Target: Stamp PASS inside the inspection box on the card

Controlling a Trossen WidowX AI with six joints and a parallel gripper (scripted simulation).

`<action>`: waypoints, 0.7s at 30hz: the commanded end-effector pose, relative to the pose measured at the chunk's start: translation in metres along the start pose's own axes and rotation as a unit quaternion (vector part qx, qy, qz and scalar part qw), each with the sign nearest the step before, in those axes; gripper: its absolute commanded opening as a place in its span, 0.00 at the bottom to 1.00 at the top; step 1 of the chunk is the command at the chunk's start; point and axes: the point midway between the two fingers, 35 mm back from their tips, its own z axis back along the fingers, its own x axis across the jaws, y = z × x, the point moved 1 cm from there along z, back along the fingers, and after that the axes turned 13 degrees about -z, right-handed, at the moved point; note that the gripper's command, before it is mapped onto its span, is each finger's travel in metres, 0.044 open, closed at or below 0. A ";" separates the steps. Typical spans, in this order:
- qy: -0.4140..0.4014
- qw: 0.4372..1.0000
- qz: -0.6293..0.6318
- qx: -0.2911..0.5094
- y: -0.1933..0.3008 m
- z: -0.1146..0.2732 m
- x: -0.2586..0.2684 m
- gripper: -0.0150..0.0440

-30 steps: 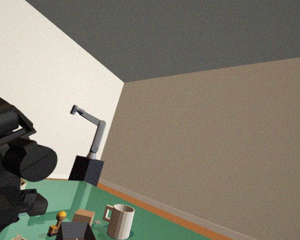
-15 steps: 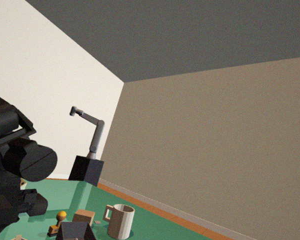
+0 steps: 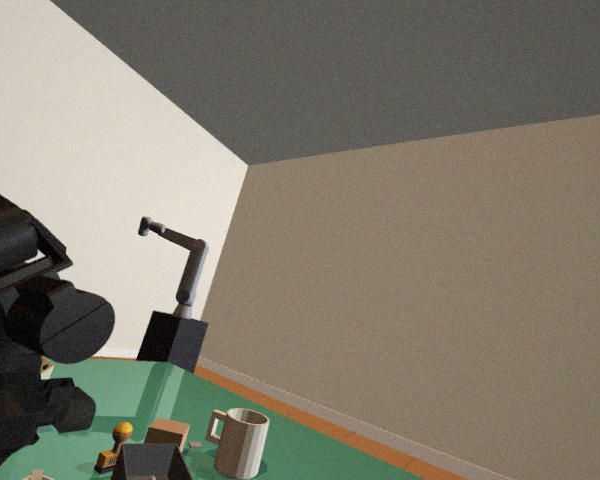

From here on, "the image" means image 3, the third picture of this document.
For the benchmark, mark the brown mug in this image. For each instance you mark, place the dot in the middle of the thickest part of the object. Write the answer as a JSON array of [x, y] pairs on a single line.
[[240, 446]]

